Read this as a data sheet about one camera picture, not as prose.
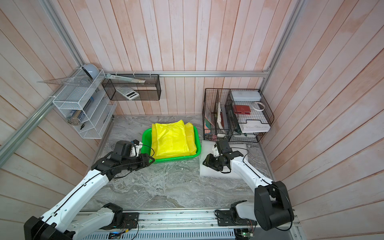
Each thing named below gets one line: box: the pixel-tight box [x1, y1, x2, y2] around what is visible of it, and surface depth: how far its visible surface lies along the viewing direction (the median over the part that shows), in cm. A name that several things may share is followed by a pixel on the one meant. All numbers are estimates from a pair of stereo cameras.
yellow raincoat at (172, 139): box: [151, 119, 197, 159], surface depth 95 cm
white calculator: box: [116, 87, 140, 101], surface depth 99 cm
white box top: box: [231, 91, 262, 101], surface depth 104 cm
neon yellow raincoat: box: [151, 119, 197, 160], surface depth 95 cm
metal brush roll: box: [67, 110, 82, 126], surface depth 78 cm
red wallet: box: [233, 105, 251, 115], surface depth 95 cm
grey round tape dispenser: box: [82, 63, 100, 81], surface depth 85 cm
